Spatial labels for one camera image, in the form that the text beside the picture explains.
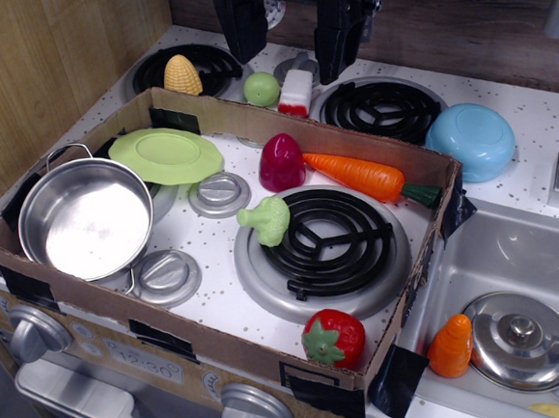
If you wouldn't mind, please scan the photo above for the silver stove knob front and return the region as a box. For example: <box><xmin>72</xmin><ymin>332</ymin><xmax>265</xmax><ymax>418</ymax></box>
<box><xmin>132</xmin><ymin>249</ymin><xmax>203</xmax><ymax>308</ymax></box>

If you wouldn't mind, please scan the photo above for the silver oven door handle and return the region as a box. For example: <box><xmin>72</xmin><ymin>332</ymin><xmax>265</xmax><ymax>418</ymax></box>
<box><xmin>13</xmin><ymin>349</ymin><xmax>190</xmax><ymax>418</ymax></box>

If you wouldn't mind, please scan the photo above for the black burner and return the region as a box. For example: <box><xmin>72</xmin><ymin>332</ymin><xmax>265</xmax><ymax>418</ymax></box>
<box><xmin>124</xmin><ymin>43</ymin><xmax>253</xmax><ymax>101</ymax></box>
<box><xmin>310</xmin><ymin>77</ymin><xmax>448</xmax><ymax>146</ymax></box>
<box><xmin>234</xmin><ymin>185</ymin><xmax>412</xmax><ymax>323</ymax></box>

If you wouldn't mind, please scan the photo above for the silver oven knob left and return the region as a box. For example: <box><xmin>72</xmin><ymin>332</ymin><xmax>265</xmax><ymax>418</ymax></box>
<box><xmin>9</xmin><ymin>305</ymin><xmax>73</xmax><ymax>363</ymax></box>

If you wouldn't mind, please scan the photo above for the black back right burner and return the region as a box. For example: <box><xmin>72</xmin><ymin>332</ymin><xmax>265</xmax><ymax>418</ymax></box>
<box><xmin>310</xmin><ymin>77</ymin><xmax>448</xmax><ymax>146</ymax></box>

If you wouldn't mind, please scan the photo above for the light green plastic plate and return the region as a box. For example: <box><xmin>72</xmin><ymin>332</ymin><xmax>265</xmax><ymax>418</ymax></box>
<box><xmin>108</xmin><ymin>127</ymin><xmax>224</xmax><ymax>186</ymax></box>

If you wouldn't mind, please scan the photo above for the silver oven knob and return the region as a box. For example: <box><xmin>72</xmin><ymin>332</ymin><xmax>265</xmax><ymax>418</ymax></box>
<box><xmin>9</xmin><ymin>305</ymin><xmax>73</xmax><ymax>363</ymax></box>
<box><xmin>220</xmin><ymin>382</ymin><xmax>293</xmax><ymax>418</ymax></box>

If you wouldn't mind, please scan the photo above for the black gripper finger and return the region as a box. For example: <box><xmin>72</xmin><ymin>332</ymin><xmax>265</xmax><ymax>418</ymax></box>
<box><xmin>314</xmin><ymin>0</ymin><xmax>371</xmax><ymax>85</ymax></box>
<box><xmin>213</xmin><ymin>0</ymin><xmax>268</xmax><ymax>64</ymax></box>

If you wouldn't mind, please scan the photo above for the light blue plastic bowl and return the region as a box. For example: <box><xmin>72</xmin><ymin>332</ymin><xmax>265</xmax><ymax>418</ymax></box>
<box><xmin>425</xmin><ymin>103</ymin><xmax>516</xmax><ymax>183</ymax></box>

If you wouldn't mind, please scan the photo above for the silver strainer ladle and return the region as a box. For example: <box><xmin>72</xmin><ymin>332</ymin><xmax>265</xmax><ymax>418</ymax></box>
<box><xmin>263</xmin><ymin>0</ymin><xmax>286</xmax><ymax>30</ymax></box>

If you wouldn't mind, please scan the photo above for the yellow toy corn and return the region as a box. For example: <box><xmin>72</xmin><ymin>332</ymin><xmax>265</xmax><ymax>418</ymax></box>
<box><xmin>163</xmin><ymin>54</ymin><xmax>204</xmax><ymax>96</ymax></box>

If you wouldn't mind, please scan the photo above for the black front right burner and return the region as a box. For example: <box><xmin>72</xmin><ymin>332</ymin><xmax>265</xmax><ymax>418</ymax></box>
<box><xmin>234</xmin><ymin>185</ymin><xmax>412</xmax><ymax>323</ymax></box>

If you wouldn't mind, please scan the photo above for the green toy broccoli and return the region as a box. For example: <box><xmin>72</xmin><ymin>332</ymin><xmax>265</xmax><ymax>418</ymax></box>
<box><xmin>237</xmin><ymin>196</ymin><xmax>291</xmax><ymax>248</ymax></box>

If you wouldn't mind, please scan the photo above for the silver metal pot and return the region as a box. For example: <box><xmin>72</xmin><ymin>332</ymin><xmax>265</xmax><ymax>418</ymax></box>
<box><xmin>17</xmin><ymin>143</ymin><xmax>154</xmax><ymax>294</ymax></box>

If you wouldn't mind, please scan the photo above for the dark red toy vegetable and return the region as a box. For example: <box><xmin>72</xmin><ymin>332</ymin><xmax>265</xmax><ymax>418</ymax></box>
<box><xmin>259</xmin><ymin>133</ymin><xmax>306</xmax><ymax>193</ymax></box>

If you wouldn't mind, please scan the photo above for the brown cardboard fence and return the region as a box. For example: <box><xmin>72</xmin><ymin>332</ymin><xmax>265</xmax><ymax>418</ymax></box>
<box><xmin>0</xmin><ymin>88</ymin><xmax>462</xmax><ymax>418</ymax></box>

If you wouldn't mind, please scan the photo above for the silver back stove knob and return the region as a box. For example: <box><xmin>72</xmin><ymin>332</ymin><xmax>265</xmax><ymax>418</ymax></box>
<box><xmin>272</xmin><ymin>52</ymin><xmax>320</xmax><ymax>87</ymax></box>

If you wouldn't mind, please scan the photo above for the yellow toy in sink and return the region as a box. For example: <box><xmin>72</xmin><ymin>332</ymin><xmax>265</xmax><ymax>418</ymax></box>
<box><xmin>528</xmin><ymin>403</ymin><xmax>559</xmax><ymax>418</ymax></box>

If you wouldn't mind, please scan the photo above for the small orange toy carrot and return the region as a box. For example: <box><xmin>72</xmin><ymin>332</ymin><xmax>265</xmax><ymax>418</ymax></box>
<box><xmin>428</xmin><ymin>314</ymin><xmax>473</xmax><ymax>378</ymax></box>

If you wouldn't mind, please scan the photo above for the silver stove knob centre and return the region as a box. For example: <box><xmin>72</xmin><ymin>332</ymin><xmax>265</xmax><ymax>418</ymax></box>
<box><xmin>188</xmin><ymin>172</ymin><xmax>251</xmax><ymax>219</ymax></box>

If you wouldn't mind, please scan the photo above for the silver pot lid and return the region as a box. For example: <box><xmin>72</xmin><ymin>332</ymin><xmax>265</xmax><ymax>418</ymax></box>
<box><xmin>462</xmin><ymin>292</ymin><xmax>559</xmax><ymax>393</ymax></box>

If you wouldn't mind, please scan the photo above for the silver oven knob right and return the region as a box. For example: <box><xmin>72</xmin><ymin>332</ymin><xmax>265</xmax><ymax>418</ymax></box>
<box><xmin>220</xmin><ymin>382</ymin><xmax>293</xmax><ymax>418</ymax></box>

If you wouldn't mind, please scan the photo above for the silver stove knob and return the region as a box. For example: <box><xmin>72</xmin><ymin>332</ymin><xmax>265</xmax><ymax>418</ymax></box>
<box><xmin>132</xmin><ymin>249</ymin><xmax>203</xmax><ymax>308</ymax></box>
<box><xmin>188</xmin><ymin>172</ymin><xmax>251</xmax><ymax>219</ymax></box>
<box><xmin>272</xmin><ymin>52</ymin><xmax>320</xmax><ymax>87</ymax></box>

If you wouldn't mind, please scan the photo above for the green toy ball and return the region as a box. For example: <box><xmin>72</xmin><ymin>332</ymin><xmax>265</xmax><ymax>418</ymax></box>
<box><xmin>243</xmin><ymin>71</ymin><xmax>281</xmax><ymax>107</ymax></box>

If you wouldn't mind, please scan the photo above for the oven clock display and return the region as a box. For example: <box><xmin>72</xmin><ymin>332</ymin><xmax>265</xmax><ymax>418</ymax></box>
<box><xmin>102</xmin><ymin>338</ymin><xmax>183</xmax><ymax>384</ymax></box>

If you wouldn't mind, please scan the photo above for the black back left burner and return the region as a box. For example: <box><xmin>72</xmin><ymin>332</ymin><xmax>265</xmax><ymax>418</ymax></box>
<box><xmin>124</xmin><ymin>43</ymin><xmax>253</xmax><ymax>101</ymax></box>

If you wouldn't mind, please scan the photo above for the red toy strawberry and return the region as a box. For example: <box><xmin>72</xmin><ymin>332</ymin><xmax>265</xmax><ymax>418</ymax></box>
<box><xmin>301</xmin><ymin>309</ymin><xmax>366</xmax><ymax>369</ymax></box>

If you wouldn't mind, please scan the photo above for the white red toy block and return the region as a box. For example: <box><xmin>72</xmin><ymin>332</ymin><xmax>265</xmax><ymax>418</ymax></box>
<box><xmin>277</xmin><ymin>69</ymin><xmax>313</xmax><ymax>118</ymax></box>

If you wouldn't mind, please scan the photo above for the silver sink basin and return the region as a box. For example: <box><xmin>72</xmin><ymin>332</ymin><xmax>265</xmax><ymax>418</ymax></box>
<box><xmin>401</xmin><ymin>201</ymin><xmax>559</xmax><ymax>418</ymax></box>

